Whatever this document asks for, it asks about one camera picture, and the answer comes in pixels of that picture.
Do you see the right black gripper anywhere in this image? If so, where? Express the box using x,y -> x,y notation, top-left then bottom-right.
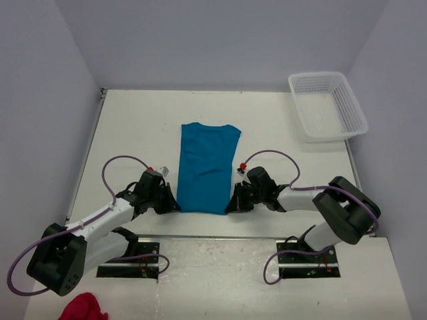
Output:
226,183 -> 266,214

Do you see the blue t shirt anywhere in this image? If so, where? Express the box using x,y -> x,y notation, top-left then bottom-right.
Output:
177,122 -> 241,215

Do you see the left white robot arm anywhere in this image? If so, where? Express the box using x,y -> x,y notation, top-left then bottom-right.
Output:
27,169 -> 181,296

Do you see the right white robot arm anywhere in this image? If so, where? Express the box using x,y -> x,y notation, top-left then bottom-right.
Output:
225,167 -> 381,262

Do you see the white plastic basket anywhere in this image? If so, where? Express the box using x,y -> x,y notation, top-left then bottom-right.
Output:
288,71 -> 368,143

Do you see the red t shirt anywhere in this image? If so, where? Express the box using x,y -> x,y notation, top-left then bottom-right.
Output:
58,293 -> 109,320

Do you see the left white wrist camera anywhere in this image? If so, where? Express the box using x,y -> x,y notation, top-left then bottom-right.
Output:
157,166 -> 169,177

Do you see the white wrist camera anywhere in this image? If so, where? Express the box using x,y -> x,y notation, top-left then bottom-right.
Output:
237,162 -> 248,177
157,166 -> 169,177

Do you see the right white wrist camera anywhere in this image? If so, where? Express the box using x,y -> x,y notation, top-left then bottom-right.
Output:
237,162 -> 248,177

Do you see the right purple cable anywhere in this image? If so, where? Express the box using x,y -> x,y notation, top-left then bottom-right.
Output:
245,149 -> 381,286

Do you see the purple cable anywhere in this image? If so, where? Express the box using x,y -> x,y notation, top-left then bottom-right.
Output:
245,149 -> 381,286
7,155 -> 170,296

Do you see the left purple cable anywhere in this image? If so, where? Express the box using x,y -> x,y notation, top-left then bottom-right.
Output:
7,155 -> 170,296

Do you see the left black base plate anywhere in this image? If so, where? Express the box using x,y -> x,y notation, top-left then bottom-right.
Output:
96,227 -> 160,280

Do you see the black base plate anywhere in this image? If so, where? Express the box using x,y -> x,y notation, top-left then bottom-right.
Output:
96,227 -> 160,280
278,247 -> 341,279

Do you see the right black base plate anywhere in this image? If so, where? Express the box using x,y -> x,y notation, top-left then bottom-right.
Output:
278,247 -> 341,279

